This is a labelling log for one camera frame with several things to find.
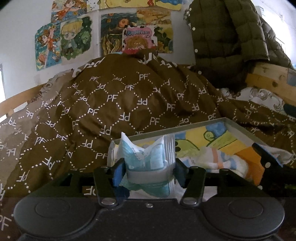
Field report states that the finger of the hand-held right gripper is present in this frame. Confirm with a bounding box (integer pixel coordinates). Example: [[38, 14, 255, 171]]
[[252, 142, 284, 169]]

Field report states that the olive puffer jacket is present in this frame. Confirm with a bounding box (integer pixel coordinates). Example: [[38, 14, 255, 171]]
[[184, 0, 295, 77]]

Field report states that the white swirl patterned pillow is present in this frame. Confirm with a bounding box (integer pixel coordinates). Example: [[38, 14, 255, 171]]
[[219, 89, 285, 114]]

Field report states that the small pink cartoon poster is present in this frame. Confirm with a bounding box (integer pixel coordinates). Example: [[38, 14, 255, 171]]
[[122, 25, 159, 55]]

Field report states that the wooden bed frame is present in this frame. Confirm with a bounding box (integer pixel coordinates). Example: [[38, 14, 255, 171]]
[[0, 61, 296, 124]]

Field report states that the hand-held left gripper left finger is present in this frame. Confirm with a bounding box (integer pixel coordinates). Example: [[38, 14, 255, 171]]
[[44, 159, 126, 207]]

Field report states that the yellow and dark painted poster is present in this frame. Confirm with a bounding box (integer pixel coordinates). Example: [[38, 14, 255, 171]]
[[100, 10, 174, 55]]

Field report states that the window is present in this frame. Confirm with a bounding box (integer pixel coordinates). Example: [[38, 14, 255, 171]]
[[0, 63, 6, 104]]

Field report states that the yellow landscape wall poster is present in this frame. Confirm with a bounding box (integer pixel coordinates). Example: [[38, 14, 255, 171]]
[[87, 0, 182, 11]]

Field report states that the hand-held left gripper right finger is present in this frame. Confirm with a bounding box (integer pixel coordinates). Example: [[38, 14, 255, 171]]
[[174, 159, 262, 207]]

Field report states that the white orange blue striped cloth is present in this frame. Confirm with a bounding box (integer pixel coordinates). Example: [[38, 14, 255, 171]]
[[182, 146, 244, 172]]

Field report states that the blond cartoon figure wall poster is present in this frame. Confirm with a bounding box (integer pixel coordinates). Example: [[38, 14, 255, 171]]
[[35, 15, 94, 71]]

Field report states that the pile of cloths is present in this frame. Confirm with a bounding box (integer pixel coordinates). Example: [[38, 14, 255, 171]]
[[113, 132, 176, 198]]

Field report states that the grey cartoon print tray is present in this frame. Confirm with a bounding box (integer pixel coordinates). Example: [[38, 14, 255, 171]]
[[108, 117, 286, 187]]

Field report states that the brown patterned quilt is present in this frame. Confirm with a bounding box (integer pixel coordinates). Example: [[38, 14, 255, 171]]
[[0, 49, 296, 233]]

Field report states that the cartoon children wall poster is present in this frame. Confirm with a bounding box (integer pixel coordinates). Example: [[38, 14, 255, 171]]
[[51, 0, 88, 23]]

